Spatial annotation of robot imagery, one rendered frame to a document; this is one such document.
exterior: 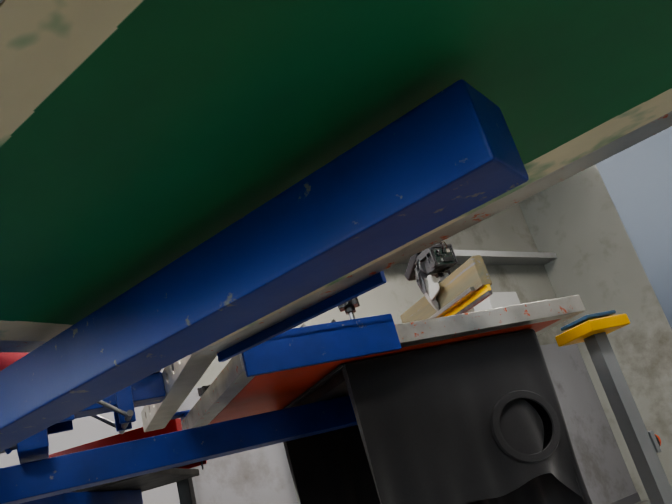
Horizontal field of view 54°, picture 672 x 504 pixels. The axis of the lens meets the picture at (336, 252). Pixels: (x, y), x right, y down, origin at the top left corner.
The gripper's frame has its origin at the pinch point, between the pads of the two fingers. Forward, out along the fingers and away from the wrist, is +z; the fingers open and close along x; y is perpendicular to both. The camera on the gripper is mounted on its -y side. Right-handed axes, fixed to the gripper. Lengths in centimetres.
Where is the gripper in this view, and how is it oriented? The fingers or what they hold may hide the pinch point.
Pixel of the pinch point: (443, 306)
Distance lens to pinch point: 170.5
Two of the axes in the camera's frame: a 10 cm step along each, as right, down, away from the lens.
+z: 2.6, 9.0, -3.5
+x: 9.0, -0.9, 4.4
